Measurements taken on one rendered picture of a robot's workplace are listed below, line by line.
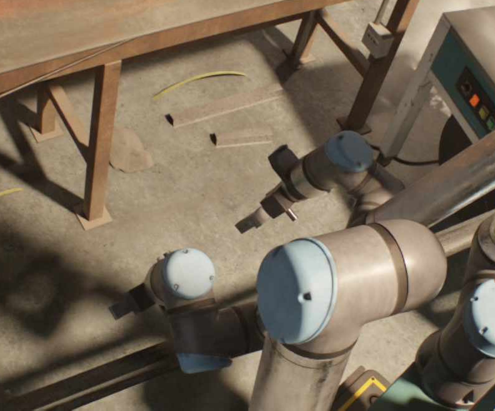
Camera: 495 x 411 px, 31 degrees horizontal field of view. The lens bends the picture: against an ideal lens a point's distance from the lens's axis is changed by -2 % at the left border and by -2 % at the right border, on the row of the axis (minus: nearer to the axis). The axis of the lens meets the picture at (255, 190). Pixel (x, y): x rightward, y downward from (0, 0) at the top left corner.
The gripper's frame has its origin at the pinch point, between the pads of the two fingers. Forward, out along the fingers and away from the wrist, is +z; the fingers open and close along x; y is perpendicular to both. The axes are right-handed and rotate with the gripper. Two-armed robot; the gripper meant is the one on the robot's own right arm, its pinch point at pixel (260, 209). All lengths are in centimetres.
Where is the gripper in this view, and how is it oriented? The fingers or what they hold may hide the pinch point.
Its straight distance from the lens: 204.6
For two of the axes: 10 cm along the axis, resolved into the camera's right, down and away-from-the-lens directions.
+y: 6.3, 7.7, 0.9
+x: 5.2, -5.1, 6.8
